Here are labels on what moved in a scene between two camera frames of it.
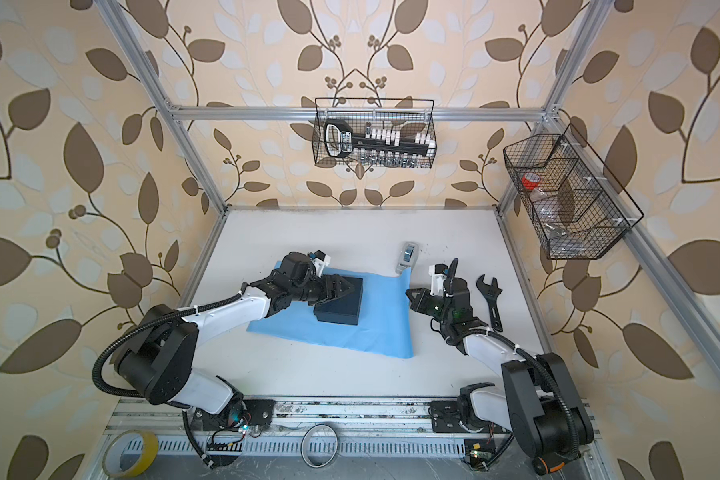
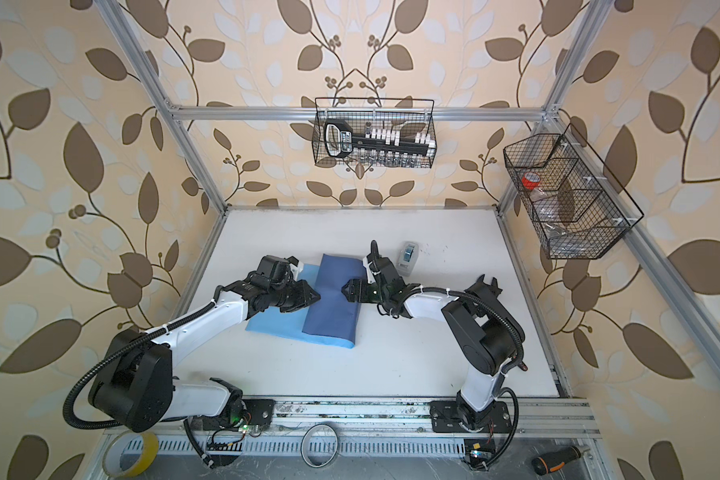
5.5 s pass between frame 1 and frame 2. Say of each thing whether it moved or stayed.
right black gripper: moved
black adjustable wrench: stayed
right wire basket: stayed
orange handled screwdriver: stayed
